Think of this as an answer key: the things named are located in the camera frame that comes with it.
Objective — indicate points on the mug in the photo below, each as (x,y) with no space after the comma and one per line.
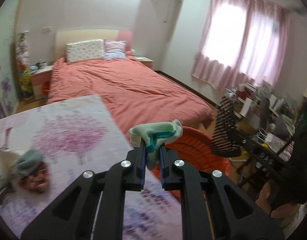
(42,65)

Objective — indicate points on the red plastic basket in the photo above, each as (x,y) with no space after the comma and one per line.
(193,150)

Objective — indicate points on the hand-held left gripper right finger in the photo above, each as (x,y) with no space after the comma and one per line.
(162,165)

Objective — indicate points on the grey-green cloth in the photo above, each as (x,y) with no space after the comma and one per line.
(29,160)

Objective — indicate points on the white wall switch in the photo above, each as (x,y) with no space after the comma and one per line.
(46,29)

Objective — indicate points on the striped pink pillow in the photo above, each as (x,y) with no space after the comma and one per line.
(114,50)

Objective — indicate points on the red patterned sock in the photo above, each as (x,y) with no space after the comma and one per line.
(37,183)

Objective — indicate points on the mint green sock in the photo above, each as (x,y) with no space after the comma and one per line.
(153,132)

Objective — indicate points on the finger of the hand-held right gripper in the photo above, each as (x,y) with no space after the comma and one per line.
(239,142)

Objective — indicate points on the floral pillow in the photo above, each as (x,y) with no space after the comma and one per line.
(84,51)

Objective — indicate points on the beige and pink headboard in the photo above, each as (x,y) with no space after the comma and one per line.
(88,35)

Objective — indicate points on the bed with coral duvet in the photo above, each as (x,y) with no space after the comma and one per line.
(133,87)

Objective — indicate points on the person's right hand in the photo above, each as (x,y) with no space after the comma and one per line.
(283,210)

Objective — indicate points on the floral tablecloth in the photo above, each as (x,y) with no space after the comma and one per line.
(68,135)

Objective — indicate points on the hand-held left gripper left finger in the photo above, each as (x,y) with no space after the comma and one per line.
(143,165)

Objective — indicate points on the wardrobe with purple flowers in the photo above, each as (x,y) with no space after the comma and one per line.
(3,87)

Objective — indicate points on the pink curtain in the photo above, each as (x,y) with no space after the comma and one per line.
(243,42)

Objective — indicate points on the pink nightstand with mug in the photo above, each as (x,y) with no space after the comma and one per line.
(41,80)

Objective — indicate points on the column of plush toys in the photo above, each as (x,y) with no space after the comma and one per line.
(24,62)

